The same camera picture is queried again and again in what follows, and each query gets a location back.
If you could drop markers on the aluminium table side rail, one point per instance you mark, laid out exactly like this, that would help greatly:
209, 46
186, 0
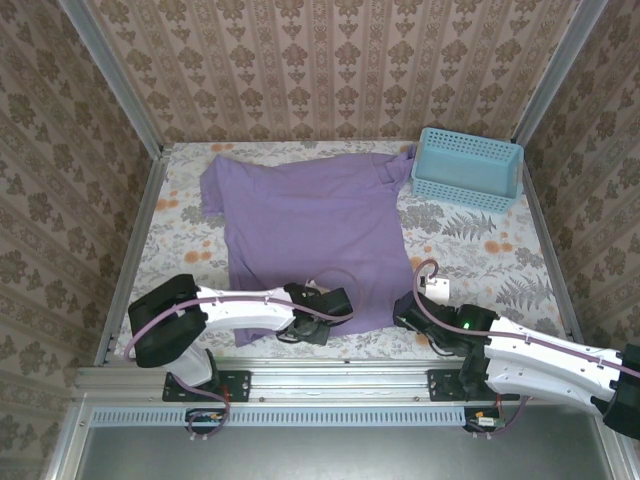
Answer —
550, 245
145, 215

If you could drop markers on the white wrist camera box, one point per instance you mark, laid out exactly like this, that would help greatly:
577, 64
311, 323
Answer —
440, 289
315, 286

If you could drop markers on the aluminium frame bar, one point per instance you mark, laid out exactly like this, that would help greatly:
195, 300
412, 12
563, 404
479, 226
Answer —
612, 460
67, 440

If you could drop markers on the floral patterned table cover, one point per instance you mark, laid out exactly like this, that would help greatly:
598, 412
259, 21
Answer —
475, 250

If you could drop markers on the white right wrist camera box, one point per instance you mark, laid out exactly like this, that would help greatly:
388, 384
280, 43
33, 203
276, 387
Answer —
440, 289

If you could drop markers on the light blue plastic basket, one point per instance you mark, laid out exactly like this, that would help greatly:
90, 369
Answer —
465, 170

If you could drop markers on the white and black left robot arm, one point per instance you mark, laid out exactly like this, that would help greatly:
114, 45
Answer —
240, 310

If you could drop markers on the small connector board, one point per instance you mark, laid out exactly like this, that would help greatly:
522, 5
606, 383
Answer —
207, 417
485, 421

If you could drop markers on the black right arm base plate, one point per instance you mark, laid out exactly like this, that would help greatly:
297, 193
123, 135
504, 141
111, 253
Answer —
442, 385

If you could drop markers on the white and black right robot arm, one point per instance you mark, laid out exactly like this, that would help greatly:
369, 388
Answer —
540, 365

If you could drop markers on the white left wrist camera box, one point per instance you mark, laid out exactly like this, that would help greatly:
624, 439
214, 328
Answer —
315, 286

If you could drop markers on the purple t-shirt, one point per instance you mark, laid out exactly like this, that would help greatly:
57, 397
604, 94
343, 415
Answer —
310, 220

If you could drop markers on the grey metal panel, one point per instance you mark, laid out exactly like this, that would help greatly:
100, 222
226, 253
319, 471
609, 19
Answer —
325, 455

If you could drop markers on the aluminium frame post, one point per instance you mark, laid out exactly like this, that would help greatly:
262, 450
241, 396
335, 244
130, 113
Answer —
115, 80
560, 75

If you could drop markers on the aluminium mounting rail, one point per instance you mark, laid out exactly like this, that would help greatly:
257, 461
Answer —
340, 380

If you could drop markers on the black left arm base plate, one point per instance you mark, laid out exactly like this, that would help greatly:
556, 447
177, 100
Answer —
235, 385

